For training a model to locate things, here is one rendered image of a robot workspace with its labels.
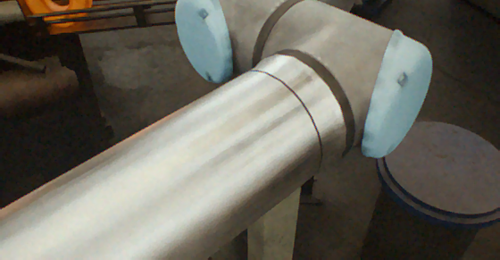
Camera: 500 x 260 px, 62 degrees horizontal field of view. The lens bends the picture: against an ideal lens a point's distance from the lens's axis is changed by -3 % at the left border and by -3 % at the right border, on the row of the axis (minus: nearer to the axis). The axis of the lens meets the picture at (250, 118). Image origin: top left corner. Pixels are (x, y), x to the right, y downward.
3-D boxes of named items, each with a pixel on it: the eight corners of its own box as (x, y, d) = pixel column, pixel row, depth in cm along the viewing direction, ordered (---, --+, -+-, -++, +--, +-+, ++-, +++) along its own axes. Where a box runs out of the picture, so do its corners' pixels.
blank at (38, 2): (65, 32, 110) (61, 38, 108) (16, -13, 102) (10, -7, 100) (104, -1, 104) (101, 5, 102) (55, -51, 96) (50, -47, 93)
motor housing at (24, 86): (44, 198, 144) (-19, 68, 109) (104, 171, 153) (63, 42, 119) (54, 225, 136) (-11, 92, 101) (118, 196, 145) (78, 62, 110)
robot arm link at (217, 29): (237, 21, 32) (341, -29, 38) (154, -20, 39) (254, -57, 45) (245, 116, 38) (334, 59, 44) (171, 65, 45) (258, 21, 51)
